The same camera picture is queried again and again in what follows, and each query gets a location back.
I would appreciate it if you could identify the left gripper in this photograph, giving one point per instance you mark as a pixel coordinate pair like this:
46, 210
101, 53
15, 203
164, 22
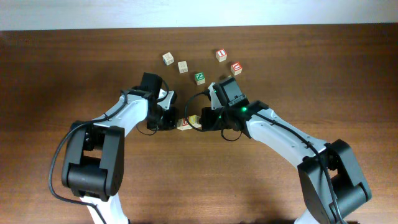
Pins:
171, 121

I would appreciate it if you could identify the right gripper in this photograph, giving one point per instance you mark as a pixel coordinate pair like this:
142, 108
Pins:
208, 119

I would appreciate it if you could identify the wooden Y block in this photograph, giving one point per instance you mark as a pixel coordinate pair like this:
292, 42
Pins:
180, 124

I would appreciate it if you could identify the yellow block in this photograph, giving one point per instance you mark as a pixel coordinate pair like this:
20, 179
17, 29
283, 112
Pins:
194, 121

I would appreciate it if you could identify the red O block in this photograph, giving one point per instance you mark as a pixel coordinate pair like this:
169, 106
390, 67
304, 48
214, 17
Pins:
186, 124

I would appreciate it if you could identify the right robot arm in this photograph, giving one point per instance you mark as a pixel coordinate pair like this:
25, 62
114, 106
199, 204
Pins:
332, 181

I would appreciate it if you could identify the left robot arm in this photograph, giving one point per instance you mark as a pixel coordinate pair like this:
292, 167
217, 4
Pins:
93, 166

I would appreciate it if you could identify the green N block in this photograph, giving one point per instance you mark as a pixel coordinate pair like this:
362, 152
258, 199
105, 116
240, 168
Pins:
200, 78

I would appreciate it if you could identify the plain wooden letter block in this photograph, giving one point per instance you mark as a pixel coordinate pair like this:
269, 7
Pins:
182, 67

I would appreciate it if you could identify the red U block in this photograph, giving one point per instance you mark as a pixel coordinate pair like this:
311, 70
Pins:
236, 68

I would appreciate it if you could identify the wooden block blue side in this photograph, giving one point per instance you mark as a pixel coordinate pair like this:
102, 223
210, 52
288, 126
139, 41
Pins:
168, 58

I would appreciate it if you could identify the red I block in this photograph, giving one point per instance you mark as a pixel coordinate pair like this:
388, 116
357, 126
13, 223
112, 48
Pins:
221, 55

